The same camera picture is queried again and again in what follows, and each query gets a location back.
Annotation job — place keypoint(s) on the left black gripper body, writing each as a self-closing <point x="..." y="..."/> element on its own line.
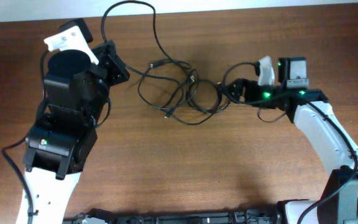
<point x="114" y="74"/>

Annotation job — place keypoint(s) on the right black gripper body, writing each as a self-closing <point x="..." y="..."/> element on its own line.
<point x="262" y="96"/>

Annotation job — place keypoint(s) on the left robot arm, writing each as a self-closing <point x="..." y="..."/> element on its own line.
<point x="64" y="131"/>

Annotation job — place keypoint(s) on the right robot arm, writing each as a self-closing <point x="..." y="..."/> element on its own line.
<point x="310" y="111"/>

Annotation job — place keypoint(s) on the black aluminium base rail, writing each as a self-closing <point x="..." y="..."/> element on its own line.
<point x="269" y="214"/>

